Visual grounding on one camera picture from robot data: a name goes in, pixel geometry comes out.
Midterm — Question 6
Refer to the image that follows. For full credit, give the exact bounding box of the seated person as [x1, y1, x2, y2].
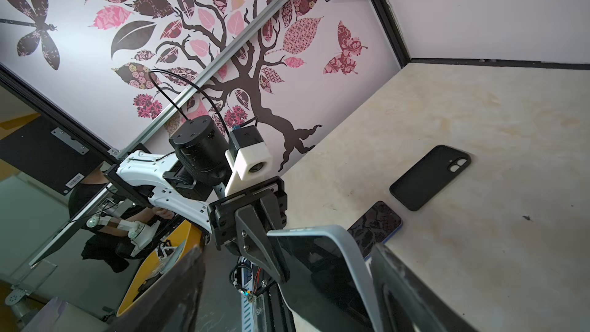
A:
[68, 167, 175, 274]

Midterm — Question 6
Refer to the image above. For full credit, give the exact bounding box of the black phone case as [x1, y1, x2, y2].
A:
[390, 144, 472, 211]

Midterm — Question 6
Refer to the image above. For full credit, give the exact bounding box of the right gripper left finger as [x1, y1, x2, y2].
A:
[107, 247, 205, 332]

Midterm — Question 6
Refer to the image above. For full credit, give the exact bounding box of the black monitor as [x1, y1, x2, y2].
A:
[1, 117, 103, 195]

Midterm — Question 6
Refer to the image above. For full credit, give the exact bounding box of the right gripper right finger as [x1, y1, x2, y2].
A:
[370, 244, 475, 331]

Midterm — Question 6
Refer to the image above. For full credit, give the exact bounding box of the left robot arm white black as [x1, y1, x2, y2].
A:
[106, 115, 289, 283]

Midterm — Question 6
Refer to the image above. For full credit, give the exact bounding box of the aluminium rail left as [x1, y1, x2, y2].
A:
[106, 0, 288, 161]

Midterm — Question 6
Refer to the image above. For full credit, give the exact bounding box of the light blue phone case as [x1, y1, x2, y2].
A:
[267, 225, 384, 331]

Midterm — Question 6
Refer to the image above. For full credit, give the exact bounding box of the white slotted cable duct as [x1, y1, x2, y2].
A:
[241, 294, 257, 332]

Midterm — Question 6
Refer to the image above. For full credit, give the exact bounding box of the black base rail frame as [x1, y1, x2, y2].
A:
[254, 281, 296, 332]

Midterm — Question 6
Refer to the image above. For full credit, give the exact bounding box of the yellow tray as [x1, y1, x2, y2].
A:
[116, 221, 204, 318]

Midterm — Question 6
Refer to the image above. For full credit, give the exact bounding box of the dark blue phone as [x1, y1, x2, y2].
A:
[347, 201, 403, 261]

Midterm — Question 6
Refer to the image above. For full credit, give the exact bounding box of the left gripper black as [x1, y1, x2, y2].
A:
[207, 176, 289, 284]

